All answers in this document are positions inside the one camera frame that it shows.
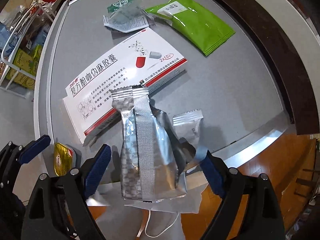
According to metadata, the green logo clear packet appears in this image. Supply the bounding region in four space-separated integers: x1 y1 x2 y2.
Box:
103 0 150 34

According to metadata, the silver foil pouch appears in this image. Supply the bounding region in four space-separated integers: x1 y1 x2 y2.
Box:
110 85 197 203

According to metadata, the white red medicine box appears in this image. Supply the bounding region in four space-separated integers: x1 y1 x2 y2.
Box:
62 27 188 144

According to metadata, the yellow butter packet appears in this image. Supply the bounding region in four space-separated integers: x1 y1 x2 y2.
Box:
54 142 75 177

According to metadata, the small silver packet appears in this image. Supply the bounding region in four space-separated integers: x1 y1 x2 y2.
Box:
172 109 202 153

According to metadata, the yellow snack box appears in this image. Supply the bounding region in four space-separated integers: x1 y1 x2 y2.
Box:
31 45 43 63
15 49 34 67
6 67 34 89

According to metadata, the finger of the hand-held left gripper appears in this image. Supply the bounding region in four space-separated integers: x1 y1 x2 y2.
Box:
0 141 18 175
0 134 52 193

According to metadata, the white wire cart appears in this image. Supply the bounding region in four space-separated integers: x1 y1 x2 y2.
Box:
0 0 69 95

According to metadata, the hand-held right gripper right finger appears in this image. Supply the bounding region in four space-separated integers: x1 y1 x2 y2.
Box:
196 149 285 240

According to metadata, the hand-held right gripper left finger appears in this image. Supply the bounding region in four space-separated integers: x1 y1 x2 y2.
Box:
21 144 112 240

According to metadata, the green pouch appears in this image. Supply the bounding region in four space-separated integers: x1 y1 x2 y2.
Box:
145 0 236 57

